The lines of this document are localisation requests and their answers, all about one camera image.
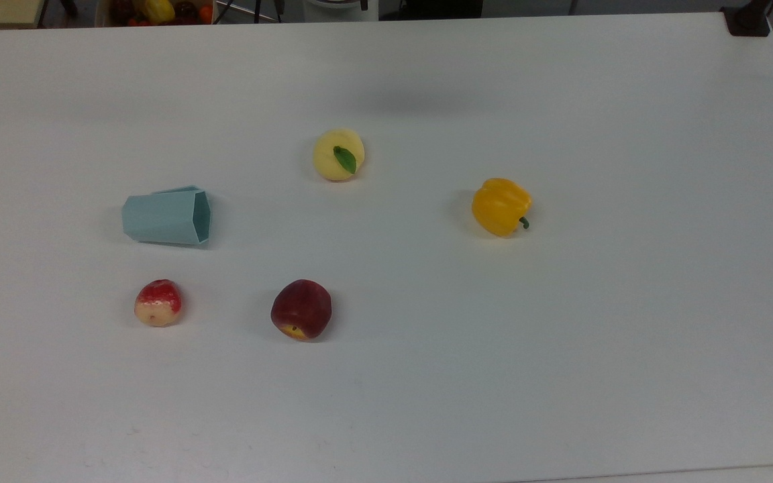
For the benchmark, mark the box of toy fruit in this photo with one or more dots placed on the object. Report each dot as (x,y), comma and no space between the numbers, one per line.
(158,11)

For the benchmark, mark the black table clamp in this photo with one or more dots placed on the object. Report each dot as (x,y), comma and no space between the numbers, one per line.
(747,21)

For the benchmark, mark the black tripod legs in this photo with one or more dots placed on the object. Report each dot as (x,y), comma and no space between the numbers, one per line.
(252,9)

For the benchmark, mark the yellow bell pepper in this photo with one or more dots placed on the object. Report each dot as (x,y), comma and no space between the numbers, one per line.
(497,204)

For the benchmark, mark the light blue faceted mug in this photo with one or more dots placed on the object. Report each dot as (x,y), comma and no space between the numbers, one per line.
(162,218)

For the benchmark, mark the red and cream strawberry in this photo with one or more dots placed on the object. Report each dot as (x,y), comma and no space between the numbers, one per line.
(157,303)

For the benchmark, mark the dark red apple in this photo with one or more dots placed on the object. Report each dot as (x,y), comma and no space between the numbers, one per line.
(300,307)

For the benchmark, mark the yellow peach with green leaf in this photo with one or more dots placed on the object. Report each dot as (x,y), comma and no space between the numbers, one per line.
(330,153)

